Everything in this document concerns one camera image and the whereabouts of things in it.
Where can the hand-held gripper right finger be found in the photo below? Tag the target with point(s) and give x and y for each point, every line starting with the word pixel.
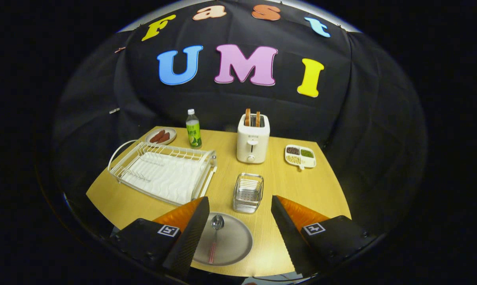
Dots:
pixel 288 237

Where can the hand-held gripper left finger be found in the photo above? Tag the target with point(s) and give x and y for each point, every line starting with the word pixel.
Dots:
pixel 191 237

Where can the white round plate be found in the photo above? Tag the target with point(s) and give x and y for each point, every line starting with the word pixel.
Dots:
pixel 234 237

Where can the white divided dish with beans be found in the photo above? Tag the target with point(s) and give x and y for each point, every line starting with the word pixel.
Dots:
pixel 300 162

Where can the small beige plate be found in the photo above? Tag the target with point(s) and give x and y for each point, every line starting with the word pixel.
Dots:
pixel 172 136

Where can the red sausage piece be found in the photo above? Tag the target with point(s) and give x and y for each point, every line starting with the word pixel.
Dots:
pixel 164 138
pixel 156 136

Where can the green label drink bottle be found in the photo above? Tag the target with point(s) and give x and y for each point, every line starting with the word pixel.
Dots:
pixel 193 132

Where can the white toaster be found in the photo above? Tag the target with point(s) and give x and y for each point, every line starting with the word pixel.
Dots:
pixel 252 138

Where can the toasted bread slice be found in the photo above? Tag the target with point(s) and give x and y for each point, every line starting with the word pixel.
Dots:
pixel 258 118
pixel 247 116

